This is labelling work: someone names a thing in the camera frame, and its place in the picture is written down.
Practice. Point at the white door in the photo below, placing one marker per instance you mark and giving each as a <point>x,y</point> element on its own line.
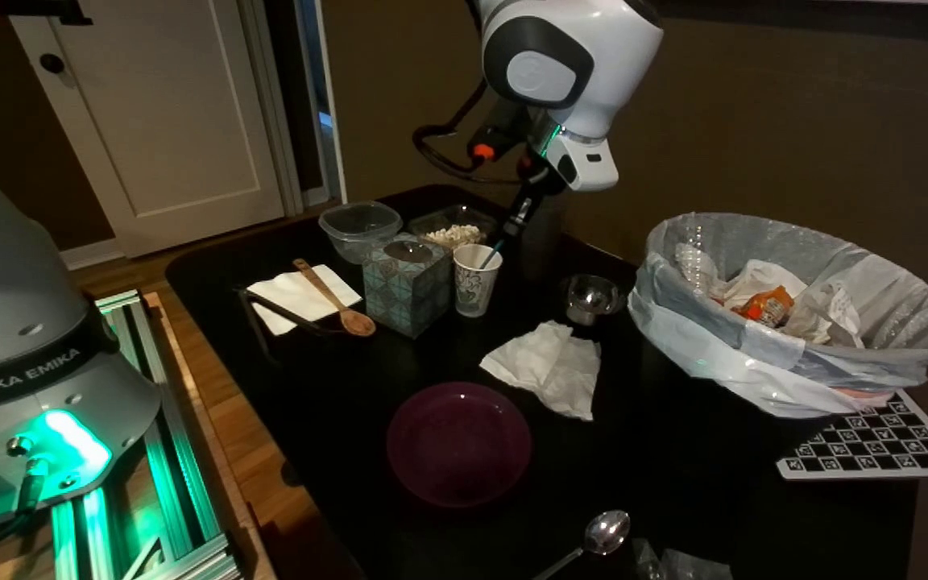
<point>161,108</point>

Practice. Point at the teal patterned tissue box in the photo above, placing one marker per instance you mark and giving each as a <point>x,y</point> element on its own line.
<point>403,293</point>

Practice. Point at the maroon round plate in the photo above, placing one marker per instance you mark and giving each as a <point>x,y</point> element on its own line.
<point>459,444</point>

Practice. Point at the crumpled white trash paper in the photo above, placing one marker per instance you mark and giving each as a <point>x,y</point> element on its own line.
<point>819,311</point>

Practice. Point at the clear plastic bowl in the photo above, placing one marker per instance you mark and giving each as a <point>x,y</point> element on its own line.
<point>359,230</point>

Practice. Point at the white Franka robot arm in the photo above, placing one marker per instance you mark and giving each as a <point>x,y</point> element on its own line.
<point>580,64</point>

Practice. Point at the aluminium frame rails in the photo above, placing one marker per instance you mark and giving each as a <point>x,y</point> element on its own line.
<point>177,502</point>

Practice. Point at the clear container of white snacks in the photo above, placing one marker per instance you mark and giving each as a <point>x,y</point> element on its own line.
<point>449,230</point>

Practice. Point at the flat white paper sheet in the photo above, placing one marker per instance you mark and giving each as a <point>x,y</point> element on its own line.
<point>292,293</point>

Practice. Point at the white paper cup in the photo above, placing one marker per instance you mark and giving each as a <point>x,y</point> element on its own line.
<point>473,290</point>

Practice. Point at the orange wrapper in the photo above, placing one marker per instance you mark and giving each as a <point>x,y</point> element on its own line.
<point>761,307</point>

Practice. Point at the small metal bowl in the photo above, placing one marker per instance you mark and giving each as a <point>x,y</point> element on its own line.
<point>595,300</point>

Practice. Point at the metal spoon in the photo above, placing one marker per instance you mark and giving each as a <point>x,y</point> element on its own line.
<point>607,532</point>

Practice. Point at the wooden spoon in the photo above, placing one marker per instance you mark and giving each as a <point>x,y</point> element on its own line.
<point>354,320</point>

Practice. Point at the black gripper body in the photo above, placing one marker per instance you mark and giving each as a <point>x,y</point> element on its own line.
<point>538,177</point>

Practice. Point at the white-lined trash bin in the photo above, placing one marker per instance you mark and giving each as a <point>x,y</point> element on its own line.
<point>764,366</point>

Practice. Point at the crumpled white napkin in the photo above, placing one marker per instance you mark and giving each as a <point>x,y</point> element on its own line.
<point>548,366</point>

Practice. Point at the black door knob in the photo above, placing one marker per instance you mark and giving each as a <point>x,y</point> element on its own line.
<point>51,62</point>

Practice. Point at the checkerboard calibration board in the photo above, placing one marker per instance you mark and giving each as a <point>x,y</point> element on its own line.
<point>870,439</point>

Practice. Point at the blue pencil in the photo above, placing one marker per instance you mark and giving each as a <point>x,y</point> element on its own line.
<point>481,259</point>

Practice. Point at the white door frame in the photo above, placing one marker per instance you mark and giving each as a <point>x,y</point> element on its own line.
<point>321,97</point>

